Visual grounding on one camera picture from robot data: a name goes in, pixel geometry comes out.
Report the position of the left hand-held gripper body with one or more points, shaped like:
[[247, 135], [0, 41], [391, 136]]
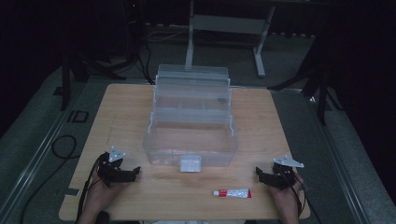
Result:
[[110, 169]]

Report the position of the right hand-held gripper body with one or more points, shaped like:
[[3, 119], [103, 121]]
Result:
[[285, 174]]

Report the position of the white and red tube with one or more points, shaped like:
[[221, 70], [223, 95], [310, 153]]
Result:
[[233, 193]]

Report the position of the clear plastic tiered storage box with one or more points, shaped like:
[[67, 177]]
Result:
[[190, 137]]

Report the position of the person's right hand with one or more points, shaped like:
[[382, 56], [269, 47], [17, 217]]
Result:
[[288, 197]]

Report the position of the person's left hand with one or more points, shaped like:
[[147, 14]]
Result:
[[102, 194]]

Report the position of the black metal stand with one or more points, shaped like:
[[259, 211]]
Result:
[[81, 71], [314, 84]]

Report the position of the grey metal desk frame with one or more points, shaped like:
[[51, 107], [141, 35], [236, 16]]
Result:
[[225, 25]]

